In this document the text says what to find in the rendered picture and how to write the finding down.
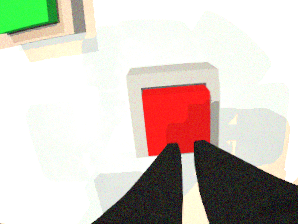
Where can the red button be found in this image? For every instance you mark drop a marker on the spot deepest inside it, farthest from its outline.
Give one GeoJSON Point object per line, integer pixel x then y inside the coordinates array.
{"type": "Point", "coordinates": [174, 103]}

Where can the green button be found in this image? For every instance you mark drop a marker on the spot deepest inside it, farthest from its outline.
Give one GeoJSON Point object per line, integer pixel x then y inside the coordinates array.
{"type": "Point", "coordinates": [25, 21]}

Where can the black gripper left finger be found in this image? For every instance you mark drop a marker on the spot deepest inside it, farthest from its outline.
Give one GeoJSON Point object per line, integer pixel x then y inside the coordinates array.
{"type": "Point", "coordinates": [155, 198]}

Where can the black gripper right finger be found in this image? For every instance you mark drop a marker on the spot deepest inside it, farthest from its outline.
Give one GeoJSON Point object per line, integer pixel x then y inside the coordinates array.
{"type": "Point", "coordinates": [235, 192]}

